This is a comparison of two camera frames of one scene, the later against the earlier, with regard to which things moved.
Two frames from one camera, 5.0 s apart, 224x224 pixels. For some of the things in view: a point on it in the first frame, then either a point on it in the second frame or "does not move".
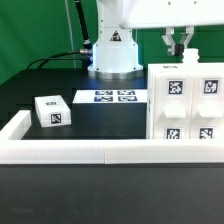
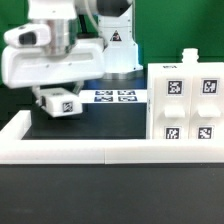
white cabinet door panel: (207, 107) does not move
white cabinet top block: (53, 111) -> (61, 101)
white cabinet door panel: (172, 106) does not move
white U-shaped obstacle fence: (109, 151) does not move
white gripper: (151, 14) -> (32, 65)
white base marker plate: (110, 96) does not move
